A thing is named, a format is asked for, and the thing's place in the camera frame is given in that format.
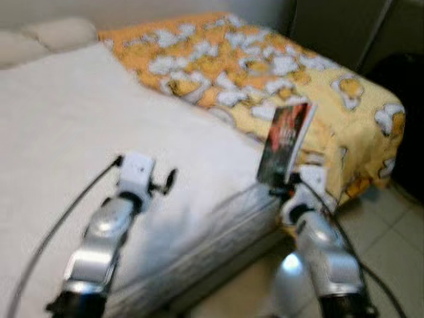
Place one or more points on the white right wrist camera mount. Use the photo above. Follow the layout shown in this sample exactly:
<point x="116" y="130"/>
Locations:
<point x="311" y="182"/>

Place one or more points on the black red book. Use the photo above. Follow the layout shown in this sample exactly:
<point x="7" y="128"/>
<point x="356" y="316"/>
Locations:
<point x="286" y="142"/>

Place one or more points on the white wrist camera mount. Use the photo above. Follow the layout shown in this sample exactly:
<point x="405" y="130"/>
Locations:
<point x="311" y="182"/>
<point x="136" y="173"/>

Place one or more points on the yellow cartoon egg blanket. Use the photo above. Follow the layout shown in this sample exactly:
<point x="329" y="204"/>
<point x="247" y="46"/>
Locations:
<point x="265" y="73"/>

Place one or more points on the white quilted mattress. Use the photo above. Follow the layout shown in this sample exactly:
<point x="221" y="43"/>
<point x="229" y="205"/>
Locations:
<point x="99" y="132"/>

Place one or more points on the dark wardrobe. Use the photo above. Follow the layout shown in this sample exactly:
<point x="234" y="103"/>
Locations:
<point x="351" y="30"/>

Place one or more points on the cream long bolster pillow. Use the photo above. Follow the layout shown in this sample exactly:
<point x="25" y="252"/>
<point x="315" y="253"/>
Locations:
<point x="53" y="36"/>

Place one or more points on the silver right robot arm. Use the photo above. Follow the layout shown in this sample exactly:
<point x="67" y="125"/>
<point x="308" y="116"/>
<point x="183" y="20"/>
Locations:
<point x="324" y="258"/>

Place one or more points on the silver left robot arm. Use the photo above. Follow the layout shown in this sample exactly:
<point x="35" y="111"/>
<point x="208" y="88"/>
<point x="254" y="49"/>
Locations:
<point x="99" y="245"/>

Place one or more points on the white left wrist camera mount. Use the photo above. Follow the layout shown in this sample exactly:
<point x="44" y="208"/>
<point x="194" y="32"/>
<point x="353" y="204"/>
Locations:
<point x="136" y="173"/>

